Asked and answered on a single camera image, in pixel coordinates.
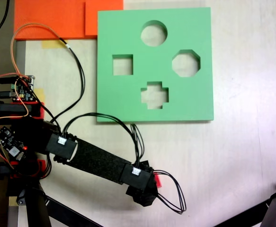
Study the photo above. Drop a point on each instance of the red cross columnar block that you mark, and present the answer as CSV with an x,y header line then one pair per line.
x,y
159,180

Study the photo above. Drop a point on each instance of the green shape hole board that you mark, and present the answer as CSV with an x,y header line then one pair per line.
x,y
118,35

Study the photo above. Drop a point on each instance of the orange flat block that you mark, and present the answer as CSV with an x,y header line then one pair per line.
x,y
50,19

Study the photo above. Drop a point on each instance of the black tripod leg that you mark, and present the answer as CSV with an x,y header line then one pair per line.
x,y
37,208

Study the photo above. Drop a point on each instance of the red printed base clamp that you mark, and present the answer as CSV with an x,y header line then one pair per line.
x,y
37,111
41,165

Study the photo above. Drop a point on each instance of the yellow masking tape piece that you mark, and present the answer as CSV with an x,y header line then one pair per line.
x,y
39,94
52,44

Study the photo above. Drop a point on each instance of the black circuit board red LED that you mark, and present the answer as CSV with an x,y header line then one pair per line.
x,y
10,144

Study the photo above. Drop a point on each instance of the circuit board with connectors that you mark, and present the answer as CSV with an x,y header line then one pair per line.
x,y
24,91

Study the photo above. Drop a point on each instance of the small orange flat plate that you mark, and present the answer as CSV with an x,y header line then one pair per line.
x,y
104,19

